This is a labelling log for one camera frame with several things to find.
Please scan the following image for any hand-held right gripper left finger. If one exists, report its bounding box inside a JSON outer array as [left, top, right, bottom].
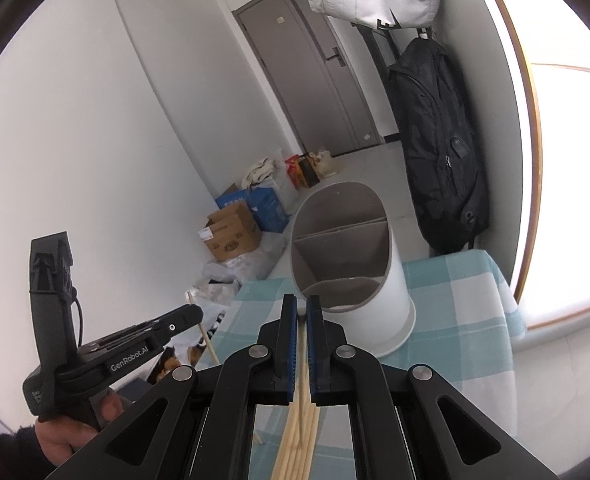
[[45, 294, 298, 480]]

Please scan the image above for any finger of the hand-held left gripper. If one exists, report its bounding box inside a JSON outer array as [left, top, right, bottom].
[[140, 304, 205, 348]]

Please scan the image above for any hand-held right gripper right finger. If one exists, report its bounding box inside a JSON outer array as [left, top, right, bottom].
[[306, 294, 561, 480]]

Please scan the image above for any pale single wooden chopstick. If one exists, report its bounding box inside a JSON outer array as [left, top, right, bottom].
[[186, 290, 222, 366]]

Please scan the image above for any white utensil holder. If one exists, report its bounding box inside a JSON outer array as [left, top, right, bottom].
[[289, 180, 417, 359]]

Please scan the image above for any bunch of wooden chopsticks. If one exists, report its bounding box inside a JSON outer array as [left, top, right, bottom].
[[270, 310, 322, 480]]

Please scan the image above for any person's left forearm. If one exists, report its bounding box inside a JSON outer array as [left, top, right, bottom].
[[0, 410, 46, 480]]

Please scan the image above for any person's left hand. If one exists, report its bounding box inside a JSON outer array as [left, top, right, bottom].
[[35, 389, 132, 467]]

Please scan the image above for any white plastic bag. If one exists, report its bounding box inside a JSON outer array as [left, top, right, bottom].
[[175, 287, 238, 356]]

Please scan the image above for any white parcel bag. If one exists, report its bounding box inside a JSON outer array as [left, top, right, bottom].
[[202, 260, 241, 291]]

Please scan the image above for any grey parcel bag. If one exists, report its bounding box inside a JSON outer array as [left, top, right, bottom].
[[220, 232, 288, 281]]

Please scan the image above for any brown cardboard box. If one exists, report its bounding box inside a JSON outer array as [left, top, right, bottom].
[[198, 201, 263, 262]]

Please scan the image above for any blue cardboard box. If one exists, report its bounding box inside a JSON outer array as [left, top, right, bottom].
[[215, 185, 291, 233]]

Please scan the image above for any teal checked tablecloth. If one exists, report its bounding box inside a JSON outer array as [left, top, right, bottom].
[[207, 249, 528, 451]]

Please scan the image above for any translucent plastic bag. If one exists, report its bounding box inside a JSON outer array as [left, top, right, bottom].
[[272, 147, 301, 211]]

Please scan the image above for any black paper bag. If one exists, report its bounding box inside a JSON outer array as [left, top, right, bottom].
[[295, 156, 321, 188]]

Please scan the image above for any red snack bag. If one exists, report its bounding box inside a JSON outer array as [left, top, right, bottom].
[[285, 155, 306, 186]]

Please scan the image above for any cream cloth tote bag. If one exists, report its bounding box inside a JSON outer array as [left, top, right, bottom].
[[242, 157, 281, 191]]

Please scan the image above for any beige plastic bag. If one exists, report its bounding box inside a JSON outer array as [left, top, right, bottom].
[[310, 149, 336, 180]]

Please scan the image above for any black backpack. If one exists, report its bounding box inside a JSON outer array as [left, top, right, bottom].
[[386, 35, 491, 256]]

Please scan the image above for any grey door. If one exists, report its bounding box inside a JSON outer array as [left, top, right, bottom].
[[232, 0, 383, 158]]

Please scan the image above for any wooden window frame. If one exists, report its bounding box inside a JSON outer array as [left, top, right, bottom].
[[475, 0, 590, 333]]

